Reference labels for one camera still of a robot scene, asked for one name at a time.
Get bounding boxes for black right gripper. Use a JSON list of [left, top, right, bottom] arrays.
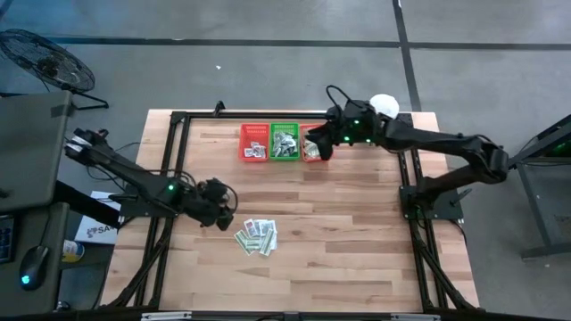
[[307, 100, 385, 161]]

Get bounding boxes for orange plastic basket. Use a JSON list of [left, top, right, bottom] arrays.
[[299, 123, 329, 164], [237, 123, 271, 163]]

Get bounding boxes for green plastic basket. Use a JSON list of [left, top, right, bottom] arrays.
[[269, 122, 301, 162]]

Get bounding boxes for white wipes canister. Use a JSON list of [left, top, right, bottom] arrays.
[[368, 93, 401, 119]]

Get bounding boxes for white printed box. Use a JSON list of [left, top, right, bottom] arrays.
[[73, 190, 122, 246]]

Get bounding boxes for yellow blue can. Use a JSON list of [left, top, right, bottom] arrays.
[[62, 239, 87, 264]]

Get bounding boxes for dark grey desk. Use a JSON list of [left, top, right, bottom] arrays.
[[0, 202, 70, 318]]

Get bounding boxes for black computer mouse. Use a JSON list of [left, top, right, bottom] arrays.
[[18, 244, 51, 292]]

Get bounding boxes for grey desk panel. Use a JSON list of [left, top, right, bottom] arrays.
[[0, 91, 74, 213]]

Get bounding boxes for black keyboard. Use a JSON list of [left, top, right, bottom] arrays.
[[0, 214, 16, 265]]

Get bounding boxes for black metal cart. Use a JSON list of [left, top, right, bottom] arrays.
[[492, 114, 571, 260]]

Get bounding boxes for black floor fan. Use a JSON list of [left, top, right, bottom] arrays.
[[0, 28, 110, 111]]

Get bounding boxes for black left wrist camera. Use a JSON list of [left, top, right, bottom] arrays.
[[203, 177, 229, 201]]

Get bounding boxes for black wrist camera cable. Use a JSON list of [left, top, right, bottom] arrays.
[[324, 84, 356, 112], [222, 183, 240, 215]]

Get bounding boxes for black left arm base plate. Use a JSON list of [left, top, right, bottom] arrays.
[[119, 195, 182, 220]]

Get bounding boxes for black aluminium rig frame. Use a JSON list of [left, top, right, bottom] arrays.
[[100, 100, 481, 321]]

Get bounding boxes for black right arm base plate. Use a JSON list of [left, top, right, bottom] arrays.
[[399, 185, 474, 222]]

